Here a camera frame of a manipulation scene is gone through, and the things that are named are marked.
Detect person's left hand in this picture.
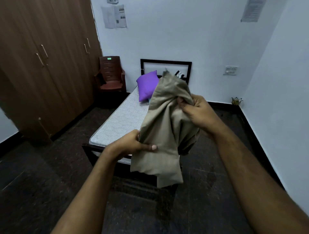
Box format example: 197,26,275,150
104,130,158,161

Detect beige striped bed sheet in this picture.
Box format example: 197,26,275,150
130,68,201,188

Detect white striped mattress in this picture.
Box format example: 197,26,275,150
89,86,151,166

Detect brown wooden wardrobe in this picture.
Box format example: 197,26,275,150
0,0,103,145

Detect dark wooden bed frame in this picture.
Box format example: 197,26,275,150
81,58,192,186

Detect maroon plastic chair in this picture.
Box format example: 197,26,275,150
94,56,126,93

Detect white wall socket plate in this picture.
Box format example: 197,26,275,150
223,65,239,76

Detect printed paper wall notice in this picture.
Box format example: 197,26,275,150
240,0,267,23

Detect person's right forearm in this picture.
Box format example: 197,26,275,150
212,128,309,234

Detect purple dotted pillow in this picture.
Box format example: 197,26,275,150
136,70,160,103

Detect person's left forearm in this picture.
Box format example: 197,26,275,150
51,149,119,234

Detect person's right hand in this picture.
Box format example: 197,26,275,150
177,94,227,139

